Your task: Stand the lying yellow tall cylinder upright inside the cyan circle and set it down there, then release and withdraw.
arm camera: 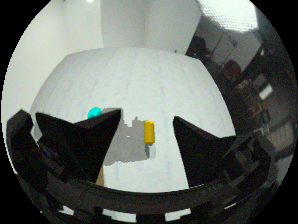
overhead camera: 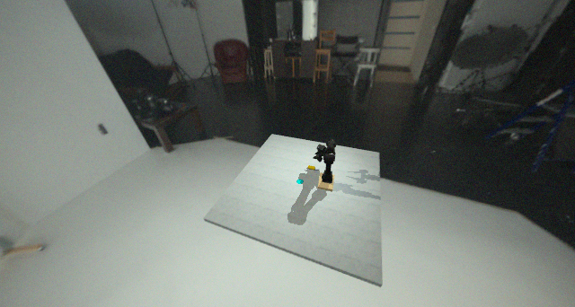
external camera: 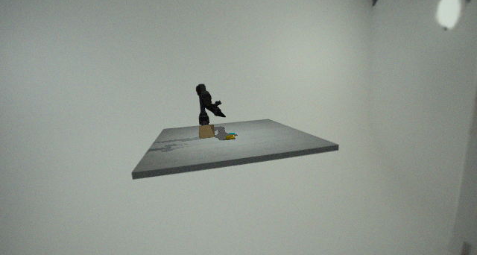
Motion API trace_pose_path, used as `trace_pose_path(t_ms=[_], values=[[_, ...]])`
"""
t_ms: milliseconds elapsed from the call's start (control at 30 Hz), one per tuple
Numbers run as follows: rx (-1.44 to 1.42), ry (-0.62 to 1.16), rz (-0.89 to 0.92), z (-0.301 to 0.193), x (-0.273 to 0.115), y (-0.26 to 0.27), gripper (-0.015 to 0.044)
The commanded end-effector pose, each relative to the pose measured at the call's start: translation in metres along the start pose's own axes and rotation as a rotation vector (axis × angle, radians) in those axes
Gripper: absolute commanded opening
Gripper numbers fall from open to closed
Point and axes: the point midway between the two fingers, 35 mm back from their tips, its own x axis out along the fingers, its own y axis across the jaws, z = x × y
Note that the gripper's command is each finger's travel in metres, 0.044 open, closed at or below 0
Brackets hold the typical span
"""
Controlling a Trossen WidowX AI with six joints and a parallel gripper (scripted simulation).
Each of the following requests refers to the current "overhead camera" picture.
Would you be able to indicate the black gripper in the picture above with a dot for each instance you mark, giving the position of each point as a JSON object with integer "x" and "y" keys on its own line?
{"x": 318, "y": 156}

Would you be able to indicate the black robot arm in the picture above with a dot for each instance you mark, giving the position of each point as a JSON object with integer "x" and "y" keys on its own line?
{"x": 329, "y": 157}

